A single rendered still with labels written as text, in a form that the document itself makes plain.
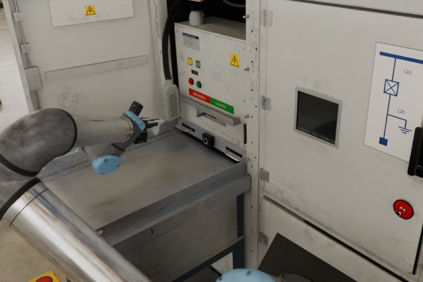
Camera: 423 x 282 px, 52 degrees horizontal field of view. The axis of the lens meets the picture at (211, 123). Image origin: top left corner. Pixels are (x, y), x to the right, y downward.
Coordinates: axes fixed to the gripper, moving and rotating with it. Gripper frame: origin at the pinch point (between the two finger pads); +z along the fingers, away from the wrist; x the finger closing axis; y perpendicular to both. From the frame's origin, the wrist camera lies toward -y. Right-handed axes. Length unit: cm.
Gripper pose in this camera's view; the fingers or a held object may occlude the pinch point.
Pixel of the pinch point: (161, 119)
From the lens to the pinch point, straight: 178.3
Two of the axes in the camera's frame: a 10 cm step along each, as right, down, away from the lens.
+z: 7.7, -1.4, 6.2
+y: -0.9, 9.4, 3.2
